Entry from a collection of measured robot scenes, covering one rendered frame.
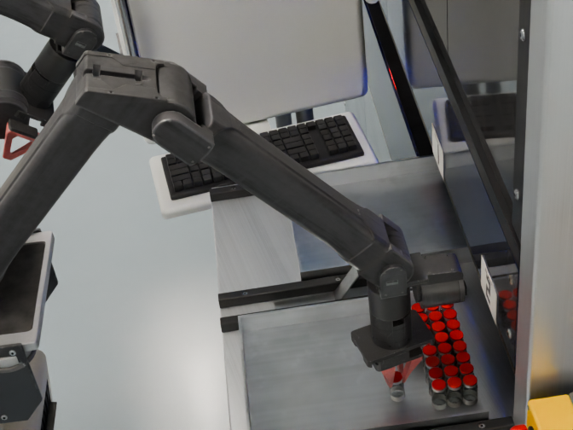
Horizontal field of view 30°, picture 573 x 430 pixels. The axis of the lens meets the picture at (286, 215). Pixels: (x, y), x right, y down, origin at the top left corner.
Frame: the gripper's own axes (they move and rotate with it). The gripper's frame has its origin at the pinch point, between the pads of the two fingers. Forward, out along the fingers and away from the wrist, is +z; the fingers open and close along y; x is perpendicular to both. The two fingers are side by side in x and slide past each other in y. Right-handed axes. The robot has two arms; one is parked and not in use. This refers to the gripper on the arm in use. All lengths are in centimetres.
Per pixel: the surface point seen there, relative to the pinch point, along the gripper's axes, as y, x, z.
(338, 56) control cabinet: 27, 86, 0
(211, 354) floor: -11, 105, 92
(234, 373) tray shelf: -20.4, 15.3, 4.0
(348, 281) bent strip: 2.0, 22.3, 0.4
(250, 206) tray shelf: -5, 53, 4
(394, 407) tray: -1.1, -1.7, 4.0
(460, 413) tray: 5.7, -9.2, 0.8
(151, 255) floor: -15, 152, 91
